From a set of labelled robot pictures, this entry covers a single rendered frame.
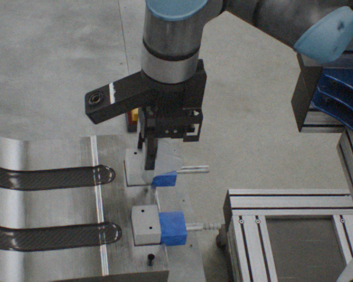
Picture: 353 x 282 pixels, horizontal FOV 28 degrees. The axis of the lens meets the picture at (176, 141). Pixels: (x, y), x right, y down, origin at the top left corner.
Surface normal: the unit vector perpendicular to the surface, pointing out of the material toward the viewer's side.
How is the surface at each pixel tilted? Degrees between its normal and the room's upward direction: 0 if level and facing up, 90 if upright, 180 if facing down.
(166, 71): 90
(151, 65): 90
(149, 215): 0
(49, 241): 3
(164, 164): 79
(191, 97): 90
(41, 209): 2
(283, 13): 61
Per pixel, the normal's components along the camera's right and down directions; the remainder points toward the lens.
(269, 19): -0.62, 0.49
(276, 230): 0.11, -0.66
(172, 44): -0.01, 0.74
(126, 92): -0.40, -0.59
